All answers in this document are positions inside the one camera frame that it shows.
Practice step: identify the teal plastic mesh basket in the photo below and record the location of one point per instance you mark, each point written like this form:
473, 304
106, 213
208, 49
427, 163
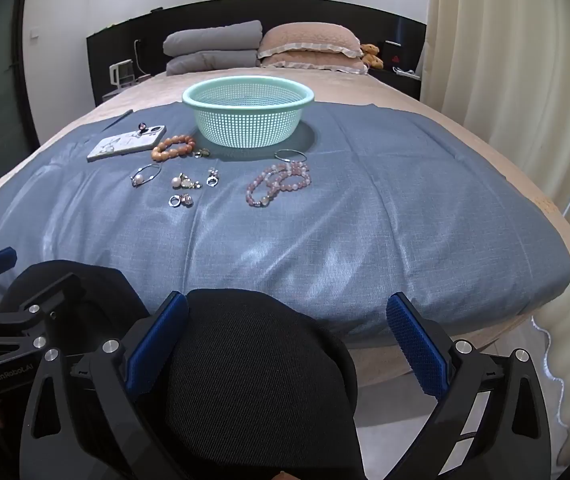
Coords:
248, 110

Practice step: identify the cream curtain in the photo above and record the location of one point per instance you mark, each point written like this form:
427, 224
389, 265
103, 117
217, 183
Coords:
505, 85

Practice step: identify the blue cloth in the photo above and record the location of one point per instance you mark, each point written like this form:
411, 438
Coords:
315, 240

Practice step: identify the grey folded blanket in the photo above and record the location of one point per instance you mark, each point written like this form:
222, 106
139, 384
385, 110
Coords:
210, 62

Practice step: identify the black pants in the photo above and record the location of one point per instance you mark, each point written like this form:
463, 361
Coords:
255, 385

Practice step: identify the white butterfly phone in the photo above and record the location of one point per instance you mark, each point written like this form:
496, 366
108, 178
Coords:
125, 142

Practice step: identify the thin silver bangle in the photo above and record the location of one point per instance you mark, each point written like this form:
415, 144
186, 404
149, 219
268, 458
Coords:
299, 160

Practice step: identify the white electric kettle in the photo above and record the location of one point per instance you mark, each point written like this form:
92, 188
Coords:
121, 72

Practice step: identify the silver bangle with pearl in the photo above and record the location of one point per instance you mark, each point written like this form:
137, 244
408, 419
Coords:
138, 179

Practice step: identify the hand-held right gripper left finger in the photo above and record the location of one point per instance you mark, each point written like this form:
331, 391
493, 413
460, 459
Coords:
157, 345

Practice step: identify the pearl earrings pair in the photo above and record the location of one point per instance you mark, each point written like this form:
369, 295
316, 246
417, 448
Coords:
183, 180

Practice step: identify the grey pillows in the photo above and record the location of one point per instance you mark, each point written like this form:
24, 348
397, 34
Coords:
215, 37

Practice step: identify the white power strip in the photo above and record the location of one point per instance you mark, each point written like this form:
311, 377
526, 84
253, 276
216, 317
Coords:
407, 73

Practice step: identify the silver crystal earring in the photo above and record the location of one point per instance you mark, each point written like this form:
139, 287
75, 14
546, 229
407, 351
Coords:
212, 178

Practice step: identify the small gold charm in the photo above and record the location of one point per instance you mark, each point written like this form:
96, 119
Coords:
203, 152

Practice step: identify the beige frilled pillow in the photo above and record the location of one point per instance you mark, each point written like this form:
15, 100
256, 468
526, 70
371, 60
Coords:
315, 62
310, 37

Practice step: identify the black headboard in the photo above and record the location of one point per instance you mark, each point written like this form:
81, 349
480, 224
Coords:
130, 25

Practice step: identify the grey nightstand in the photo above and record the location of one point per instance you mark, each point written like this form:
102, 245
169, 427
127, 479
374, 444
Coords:
115, 92

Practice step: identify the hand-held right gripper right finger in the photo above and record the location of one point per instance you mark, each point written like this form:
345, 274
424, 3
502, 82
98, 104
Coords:
417, 345

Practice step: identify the brown teddy bear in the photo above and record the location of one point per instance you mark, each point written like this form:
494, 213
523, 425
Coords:
372, 56

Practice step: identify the black nightstand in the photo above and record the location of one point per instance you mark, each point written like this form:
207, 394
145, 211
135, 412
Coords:
390, 82

